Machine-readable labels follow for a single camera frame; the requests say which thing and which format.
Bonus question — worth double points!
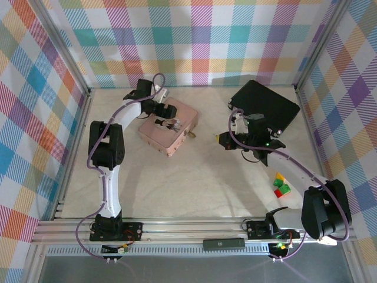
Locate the left power connector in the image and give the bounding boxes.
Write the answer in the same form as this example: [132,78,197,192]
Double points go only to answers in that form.
[101,243,131,255]

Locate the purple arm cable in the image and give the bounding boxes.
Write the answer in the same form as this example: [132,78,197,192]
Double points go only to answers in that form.
[229,108,353,262]
[75,73,166,260]

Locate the black hard case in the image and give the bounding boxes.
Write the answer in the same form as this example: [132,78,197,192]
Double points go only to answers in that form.
[228,79,301,138]

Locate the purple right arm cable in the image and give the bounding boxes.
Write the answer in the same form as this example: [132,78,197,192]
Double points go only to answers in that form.
[229,108,353,262]

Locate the pink metal box with print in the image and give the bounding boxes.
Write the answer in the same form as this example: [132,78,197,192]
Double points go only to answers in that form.
[138,97,199,158]

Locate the black flat device on rail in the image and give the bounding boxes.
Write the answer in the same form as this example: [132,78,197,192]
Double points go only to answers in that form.
[203,238,246,252]

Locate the right power connector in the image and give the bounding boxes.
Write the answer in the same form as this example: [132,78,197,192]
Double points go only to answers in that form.
[269,241,292,258]

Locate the aluminium frame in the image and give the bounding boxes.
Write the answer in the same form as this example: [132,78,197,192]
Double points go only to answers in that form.
[28,0,365,283]

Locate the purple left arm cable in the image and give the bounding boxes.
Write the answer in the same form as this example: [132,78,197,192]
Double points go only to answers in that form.
[75,73,166,260]

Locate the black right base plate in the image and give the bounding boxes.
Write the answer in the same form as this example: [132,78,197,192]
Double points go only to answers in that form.
[246,219,301,241]

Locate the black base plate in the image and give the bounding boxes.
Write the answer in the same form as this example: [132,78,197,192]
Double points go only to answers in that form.
[246,219,301,241]
[89,214,144,243]

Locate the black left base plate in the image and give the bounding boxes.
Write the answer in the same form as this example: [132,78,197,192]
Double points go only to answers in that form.
[89,214,144,243]

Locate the power connector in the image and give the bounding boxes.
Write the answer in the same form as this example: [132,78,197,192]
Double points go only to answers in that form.
[101,243,131,255]
[269,241,292,258]

